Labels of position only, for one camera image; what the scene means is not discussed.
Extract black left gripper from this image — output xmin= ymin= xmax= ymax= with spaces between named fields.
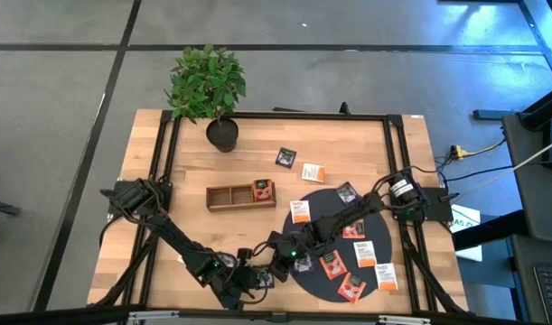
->
xmin=211 ymin=264 xmax=264 ymax=311

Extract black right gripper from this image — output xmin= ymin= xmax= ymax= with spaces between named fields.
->
xmin=267 ymin=230 xmax=306 ymax=283

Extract orange-red tea packet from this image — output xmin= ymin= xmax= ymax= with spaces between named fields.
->
xmin=252 ymin=178 xmax=276 ymax=203
xmin=337 ymin=272 xmax=368 ymax=304
xmin=341 ymin=219 xmax=367 ymax=240
xmin=319 ymin=249 xmax=349 ymax=281

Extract wooden three-compartment tray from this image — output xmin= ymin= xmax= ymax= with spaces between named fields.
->
xmin=205 ymin=180 xmax=277 ymax=213

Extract round dark woven placemat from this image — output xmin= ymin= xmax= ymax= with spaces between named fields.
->
xmin=281 ymin=188 xmax=393 ymax=303

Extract green plant in black pot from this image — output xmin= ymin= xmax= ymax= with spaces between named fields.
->
xmin=164 ymin=43 xmax=248 ymax=153

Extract black crossbar silver brackets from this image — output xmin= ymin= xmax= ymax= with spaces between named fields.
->
xmin=0 ymin=305 xmax=552 ymax=325

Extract black desk beam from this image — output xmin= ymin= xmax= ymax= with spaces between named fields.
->
xmin=451 ymin=209 xmax=529 ymax=252

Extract dark grey desk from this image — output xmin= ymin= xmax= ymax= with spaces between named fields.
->
xmin=501 ymin=112 xmax=552 ymax=325

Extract dark foot bar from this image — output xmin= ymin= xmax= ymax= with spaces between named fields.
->
xmin=472 ymin=108 xmax=520 ymax=121

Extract black furniture leg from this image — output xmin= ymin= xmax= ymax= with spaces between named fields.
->
xmin=0 ymin=197 xmax=23 ymax=218

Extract black keyboard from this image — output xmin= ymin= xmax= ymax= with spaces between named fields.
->
xmin=532 ymin=265 xmax=552 ymax=324

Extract black pole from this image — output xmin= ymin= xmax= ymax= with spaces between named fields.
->
xmin=519 ymin=83 xmax=552 ymax=132

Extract black aluminium table frame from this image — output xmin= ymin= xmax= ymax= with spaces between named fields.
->
xmin=88 ymin=109 xmax=471 ymax=317

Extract yellow plug with cable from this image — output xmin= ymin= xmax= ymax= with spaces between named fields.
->
xmin=449 ymin=138 xmax=507 ymax=160

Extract black power cable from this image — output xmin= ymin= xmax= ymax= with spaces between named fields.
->
xmin=433 ymin=155 xmax=516 ymax=200

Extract white cable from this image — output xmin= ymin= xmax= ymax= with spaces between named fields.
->
xmin=455 ymin=135 xmax=552 ymax=200

